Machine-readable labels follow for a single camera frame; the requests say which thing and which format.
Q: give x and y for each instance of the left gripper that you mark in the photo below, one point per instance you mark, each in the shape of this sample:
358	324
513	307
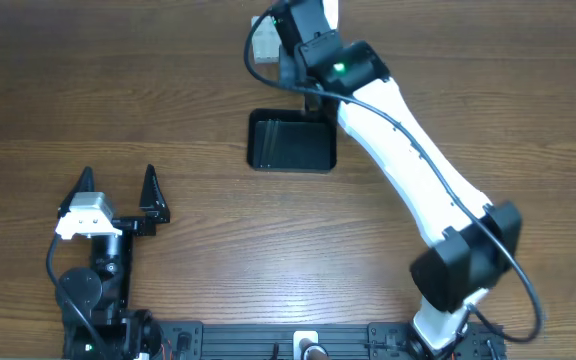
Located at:
143	222

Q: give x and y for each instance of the clear test tube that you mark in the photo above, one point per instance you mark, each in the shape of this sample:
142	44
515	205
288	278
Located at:
265	145

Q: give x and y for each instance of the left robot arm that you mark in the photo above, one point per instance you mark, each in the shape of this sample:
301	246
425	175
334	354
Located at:
108	260

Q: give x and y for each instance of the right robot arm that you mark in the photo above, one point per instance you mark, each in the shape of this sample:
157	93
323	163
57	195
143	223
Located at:
408	160

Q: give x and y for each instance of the black tray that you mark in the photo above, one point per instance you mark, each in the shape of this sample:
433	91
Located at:
303	147

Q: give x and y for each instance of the white test tube rack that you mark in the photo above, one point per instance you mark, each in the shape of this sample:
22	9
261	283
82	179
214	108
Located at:
265	42

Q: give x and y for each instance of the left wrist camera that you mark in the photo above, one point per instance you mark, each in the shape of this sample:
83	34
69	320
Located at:
87	215

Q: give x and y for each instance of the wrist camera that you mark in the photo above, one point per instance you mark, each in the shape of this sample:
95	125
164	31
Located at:
332	12
87	215

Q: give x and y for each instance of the mounting rail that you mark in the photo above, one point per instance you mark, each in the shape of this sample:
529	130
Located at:
248	342

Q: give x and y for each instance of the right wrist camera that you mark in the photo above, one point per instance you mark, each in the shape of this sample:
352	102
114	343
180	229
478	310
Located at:
332	12

